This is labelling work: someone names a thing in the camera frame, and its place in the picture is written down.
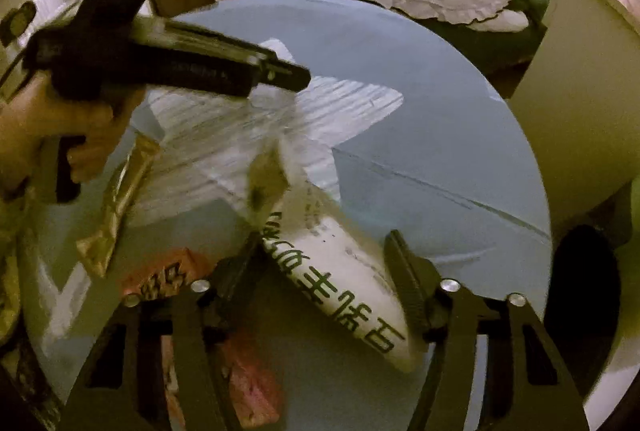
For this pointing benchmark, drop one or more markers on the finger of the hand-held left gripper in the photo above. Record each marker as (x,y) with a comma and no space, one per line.
(225,43)
(280,78)

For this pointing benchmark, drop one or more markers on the gold foil wrapper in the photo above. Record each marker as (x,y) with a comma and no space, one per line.
(117,206)

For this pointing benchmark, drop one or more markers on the white radiator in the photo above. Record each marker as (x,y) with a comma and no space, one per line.
(47,3)

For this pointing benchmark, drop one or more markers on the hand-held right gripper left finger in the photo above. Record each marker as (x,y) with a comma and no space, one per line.
(235,273)

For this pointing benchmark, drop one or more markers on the black round trash bin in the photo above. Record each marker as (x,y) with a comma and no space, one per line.
(580,291)

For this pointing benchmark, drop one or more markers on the translucent plastic wrap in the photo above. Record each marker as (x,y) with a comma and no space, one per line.
(325,111)

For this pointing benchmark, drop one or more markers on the person's left hand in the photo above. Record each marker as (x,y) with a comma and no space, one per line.
(50,126)

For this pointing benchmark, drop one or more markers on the white packet with black print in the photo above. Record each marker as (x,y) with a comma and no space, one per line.
(345,281)

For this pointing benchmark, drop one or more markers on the dark green bed sheet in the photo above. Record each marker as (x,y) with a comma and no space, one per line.
(530,11)

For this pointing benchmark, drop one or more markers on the white cabinet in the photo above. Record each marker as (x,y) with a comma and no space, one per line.
(585,101)

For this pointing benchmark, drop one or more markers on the pink snack packet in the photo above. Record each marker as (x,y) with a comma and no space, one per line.
(250,381)

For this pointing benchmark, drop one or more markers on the round blue table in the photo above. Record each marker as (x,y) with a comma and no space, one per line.
(425,121)

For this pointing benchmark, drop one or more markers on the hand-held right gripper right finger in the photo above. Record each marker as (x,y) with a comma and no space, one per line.
(402,273)

